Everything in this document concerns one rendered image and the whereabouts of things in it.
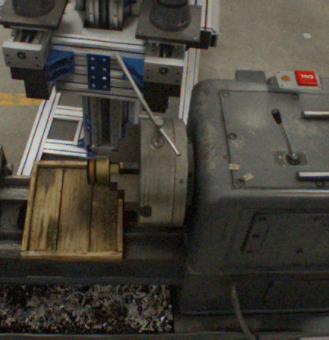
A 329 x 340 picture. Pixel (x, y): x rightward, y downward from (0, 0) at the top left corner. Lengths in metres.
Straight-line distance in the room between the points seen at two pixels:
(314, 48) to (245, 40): 0.50
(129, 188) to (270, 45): 2.58
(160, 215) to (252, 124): 0.35
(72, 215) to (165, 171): 0.42
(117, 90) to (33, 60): 0.37
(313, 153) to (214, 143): 0.26
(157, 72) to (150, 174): 0.56
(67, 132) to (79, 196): 1.13
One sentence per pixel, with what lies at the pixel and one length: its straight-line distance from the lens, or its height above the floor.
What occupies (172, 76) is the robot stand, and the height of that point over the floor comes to 1.07.
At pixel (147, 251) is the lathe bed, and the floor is 0.87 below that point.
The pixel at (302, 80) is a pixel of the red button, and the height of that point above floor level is 1.27.
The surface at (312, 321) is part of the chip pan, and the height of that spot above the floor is 0.54.
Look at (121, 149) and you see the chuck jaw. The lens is 1.50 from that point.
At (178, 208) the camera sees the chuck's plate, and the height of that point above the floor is 1.12.
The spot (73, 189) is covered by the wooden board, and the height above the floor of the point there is 0.88.
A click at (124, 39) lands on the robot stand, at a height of 1.07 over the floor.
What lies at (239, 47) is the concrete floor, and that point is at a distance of 3.79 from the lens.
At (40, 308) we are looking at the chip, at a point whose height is 0.58.
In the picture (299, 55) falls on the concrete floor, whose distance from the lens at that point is 3.86.
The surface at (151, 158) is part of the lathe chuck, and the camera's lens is 1.38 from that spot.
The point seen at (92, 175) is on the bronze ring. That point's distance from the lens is 1.50.
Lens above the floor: 2.28
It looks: 51 degrees down
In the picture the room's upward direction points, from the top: 7 degrees clockwise
